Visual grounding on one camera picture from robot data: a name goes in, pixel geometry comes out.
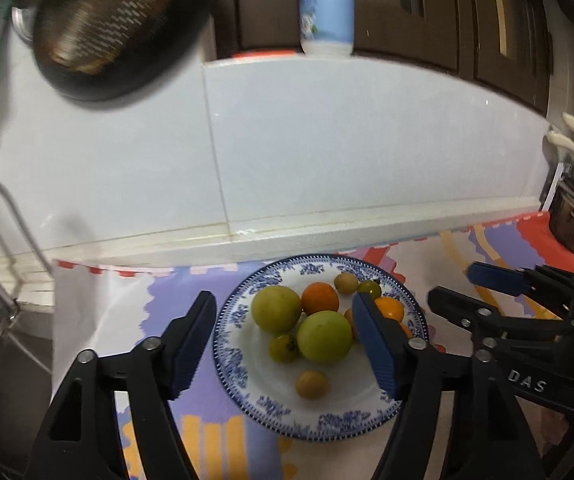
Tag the small green fruit with calyx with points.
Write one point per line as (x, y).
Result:
(370, 288)
(283, 348)

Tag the blue patterned white plate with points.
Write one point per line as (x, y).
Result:
(267, 400)

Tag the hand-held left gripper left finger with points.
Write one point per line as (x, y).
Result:
(192, 347)

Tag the black frying pan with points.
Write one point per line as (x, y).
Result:
(117, 30)

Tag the blue and white bottle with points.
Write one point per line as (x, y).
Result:
(326, 5)

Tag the tall arched steel faucet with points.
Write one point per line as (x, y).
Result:
(12, 210)

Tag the large green apple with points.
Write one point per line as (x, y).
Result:
(324, 337)

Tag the dark wooden window frame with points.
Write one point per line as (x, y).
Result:
(442, 10)

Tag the small brown round fruit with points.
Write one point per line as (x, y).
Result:
(346, 283)

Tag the yellow-green pear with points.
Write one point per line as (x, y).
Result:
(276, 308)

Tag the colourful patterned table mat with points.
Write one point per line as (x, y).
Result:
(132, 300)

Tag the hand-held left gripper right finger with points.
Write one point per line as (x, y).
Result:
(374, 347)

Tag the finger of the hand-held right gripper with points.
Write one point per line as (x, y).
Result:
(497, 277)
(467, 312)

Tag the small yellow round fruit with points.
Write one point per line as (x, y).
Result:
(312, 384)

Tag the small mandarin orange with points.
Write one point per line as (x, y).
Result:
(391, 308)

